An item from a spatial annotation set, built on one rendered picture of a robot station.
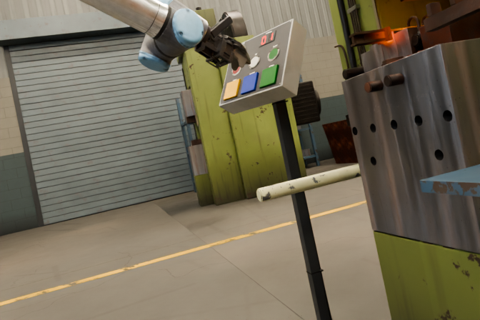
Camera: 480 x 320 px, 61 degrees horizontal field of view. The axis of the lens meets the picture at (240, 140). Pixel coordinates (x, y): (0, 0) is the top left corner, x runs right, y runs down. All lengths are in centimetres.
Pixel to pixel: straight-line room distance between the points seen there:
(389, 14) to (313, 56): 903
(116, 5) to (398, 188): 82
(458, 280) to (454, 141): 32
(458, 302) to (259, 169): 496
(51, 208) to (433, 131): 838
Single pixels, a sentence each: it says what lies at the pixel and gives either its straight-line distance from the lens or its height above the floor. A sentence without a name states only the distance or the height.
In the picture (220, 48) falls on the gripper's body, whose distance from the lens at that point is 129.
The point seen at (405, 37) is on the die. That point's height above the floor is 97.
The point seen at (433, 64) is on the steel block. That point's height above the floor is 88.
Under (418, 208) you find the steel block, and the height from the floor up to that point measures 55.
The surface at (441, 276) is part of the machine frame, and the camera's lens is 113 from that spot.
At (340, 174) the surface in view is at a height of 62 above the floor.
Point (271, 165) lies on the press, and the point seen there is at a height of 40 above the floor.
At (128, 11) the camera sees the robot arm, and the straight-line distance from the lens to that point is 102.
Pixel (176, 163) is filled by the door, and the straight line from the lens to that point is 897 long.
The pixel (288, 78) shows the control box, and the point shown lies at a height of 98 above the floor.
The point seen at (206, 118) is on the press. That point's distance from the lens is 591.
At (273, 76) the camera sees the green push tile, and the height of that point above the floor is 100.
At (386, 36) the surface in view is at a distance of 115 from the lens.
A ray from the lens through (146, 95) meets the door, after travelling 904.
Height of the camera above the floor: 79
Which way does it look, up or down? 1 degrees up
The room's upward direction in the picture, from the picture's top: 12 degrees counter-clockwise
